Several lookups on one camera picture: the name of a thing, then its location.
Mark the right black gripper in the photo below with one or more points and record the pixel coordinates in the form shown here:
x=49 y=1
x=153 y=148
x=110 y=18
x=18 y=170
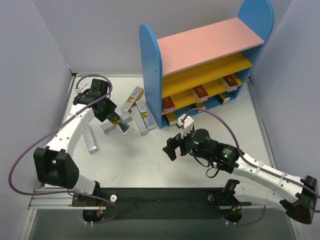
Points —
x=179 y=144

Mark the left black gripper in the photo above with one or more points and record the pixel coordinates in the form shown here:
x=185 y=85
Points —
x=110 y=117

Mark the silver RO toothpaste box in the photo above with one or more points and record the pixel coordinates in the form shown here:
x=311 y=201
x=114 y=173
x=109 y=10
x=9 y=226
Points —
x=200 y=106

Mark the black toothpaste box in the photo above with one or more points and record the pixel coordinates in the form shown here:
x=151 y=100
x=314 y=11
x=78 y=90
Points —
x=171 y=118

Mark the orange white RO toothpaste box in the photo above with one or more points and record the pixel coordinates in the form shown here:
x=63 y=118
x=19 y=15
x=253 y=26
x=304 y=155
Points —
x=135 y=95

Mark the red 3d toothpaste box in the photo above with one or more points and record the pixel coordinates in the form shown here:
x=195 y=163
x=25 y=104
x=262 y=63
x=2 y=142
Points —
x=168 y=105
x=200 y=94
x=229 y=83

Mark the red 3D toothpaste box top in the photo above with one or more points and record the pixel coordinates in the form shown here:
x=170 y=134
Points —
x=168 y=105

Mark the silver RO box table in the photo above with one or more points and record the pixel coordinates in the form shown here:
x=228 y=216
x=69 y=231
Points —
x=223 y=98

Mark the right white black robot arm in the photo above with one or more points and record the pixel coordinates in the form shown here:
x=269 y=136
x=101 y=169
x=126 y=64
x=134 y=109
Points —
x=294 y=195

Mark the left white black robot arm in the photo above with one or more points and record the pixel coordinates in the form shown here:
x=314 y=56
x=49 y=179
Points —
x=54 y=163

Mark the blue shelf with coloured boards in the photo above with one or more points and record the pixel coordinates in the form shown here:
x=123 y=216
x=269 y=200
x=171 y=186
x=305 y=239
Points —
x=173 y=65

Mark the plain silver box horizontal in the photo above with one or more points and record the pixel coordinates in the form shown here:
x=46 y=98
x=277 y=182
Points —
x=108 y=127

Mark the silver box under left gripper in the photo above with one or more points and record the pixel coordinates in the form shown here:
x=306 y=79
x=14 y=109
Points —
x=89 y=140

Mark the plain silver box diagonal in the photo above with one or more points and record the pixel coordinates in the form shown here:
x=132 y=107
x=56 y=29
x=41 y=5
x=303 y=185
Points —
x=139 y=121

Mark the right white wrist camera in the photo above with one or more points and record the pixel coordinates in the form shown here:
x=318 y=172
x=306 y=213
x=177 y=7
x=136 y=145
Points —
x=186 y=124

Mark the aluminium frame rail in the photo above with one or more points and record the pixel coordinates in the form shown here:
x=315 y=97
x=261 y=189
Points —
x=40 y=198

